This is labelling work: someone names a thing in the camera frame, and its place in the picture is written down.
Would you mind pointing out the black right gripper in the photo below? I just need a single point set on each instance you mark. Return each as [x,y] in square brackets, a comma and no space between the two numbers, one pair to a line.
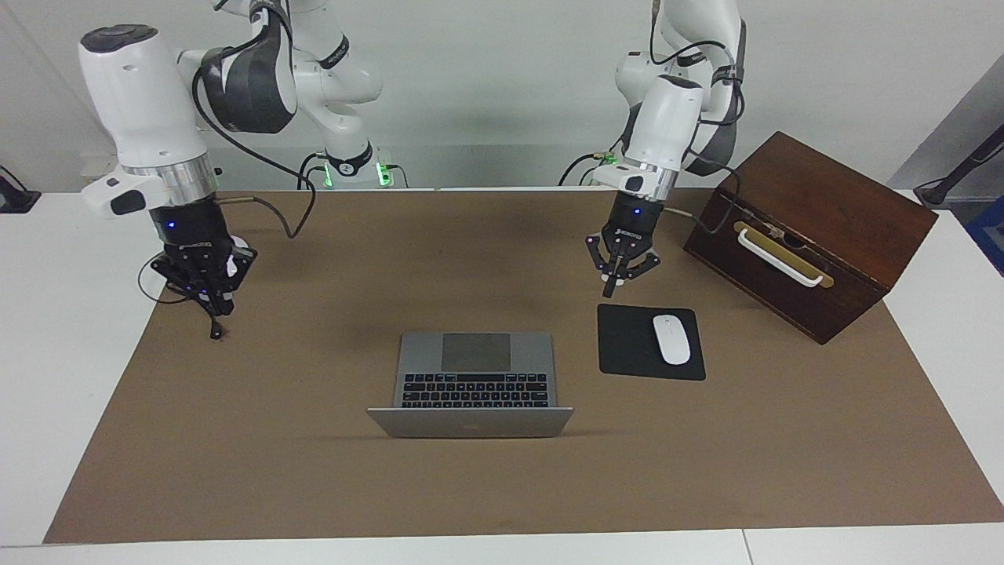
[192,227]

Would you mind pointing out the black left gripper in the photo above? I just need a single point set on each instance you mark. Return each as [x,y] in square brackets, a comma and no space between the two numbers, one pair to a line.
[634,220]

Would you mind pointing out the silver laptop computer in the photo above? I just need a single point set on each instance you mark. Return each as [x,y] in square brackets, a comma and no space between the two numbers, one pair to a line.
[471,424]

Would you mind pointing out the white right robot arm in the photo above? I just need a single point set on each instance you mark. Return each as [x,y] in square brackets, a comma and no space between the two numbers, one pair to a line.
[141,102]

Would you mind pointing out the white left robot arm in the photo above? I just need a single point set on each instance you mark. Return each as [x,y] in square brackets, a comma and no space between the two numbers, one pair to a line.
[667,118]

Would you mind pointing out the black mouse pad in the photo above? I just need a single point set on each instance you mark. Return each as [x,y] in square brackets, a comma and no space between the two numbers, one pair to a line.
[627,345]

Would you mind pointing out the white computer mouse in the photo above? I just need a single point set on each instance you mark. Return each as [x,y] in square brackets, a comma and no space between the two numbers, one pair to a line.
[672,341]

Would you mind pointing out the black stand with flat foot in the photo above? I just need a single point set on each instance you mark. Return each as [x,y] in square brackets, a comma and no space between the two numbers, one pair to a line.
[16,200]

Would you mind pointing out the dark brown wooden box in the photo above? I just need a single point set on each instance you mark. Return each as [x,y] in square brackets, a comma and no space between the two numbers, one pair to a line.
[831,196]

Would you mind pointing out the brown table mat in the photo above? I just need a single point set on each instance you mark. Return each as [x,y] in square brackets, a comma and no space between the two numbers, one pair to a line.
[314,471]

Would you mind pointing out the black stand with round foot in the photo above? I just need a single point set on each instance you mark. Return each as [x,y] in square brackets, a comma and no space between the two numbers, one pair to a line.
[941,192]

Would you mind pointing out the blue crate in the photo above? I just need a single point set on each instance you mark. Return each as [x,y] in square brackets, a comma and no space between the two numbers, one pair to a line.
[990,235]

